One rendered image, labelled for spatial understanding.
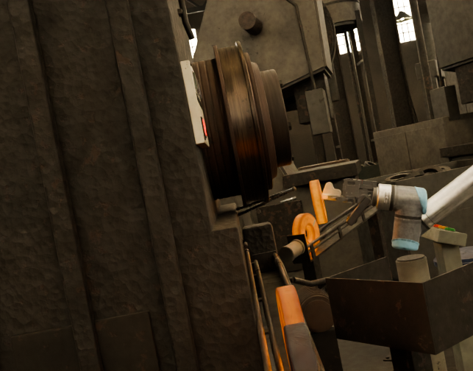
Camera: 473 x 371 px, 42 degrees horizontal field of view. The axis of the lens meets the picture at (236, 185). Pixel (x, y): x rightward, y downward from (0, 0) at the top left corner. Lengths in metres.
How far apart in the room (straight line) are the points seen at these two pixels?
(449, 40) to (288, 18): 1.55
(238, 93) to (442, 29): 4.08
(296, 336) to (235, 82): 0.87
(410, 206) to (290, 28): 2.58
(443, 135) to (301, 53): 1.71
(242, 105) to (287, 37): 2.95
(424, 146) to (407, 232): 3.71
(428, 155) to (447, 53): 0.94
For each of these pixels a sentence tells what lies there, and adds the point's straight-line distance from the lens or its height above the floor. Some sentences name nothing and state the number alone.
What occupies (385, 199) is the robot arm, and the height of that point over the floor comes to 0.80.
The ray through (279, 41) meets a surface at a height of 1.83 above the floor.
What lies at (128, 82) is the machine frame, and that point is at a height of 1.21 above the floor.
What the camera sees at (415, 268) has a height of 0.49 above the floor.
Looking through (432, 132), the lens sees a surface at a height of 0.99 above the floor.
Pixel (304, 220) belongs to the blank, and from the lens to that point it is 2.29.
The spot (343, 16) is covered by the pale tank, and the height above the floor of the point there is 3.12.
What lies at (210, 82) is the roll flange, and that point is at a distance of 1.65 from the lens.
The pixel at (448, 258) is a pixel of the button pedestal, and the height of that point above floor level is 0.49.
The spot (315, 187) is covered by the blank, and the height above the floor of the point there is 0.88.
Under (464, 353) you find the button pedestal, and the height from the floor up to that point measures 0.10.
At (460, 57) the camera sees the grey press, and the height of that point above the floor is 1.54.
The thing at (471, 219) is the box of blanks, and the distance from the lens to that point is 4.13.
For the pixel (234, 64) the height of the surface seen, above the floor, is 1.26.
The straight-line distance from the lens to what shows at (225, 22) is 4.63.
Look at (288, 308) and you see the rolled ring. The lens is 1.04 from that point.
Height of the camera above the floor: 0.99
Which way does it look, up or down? 1 degrees down
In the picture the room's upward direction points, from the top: 11 degrees counter-clockwise
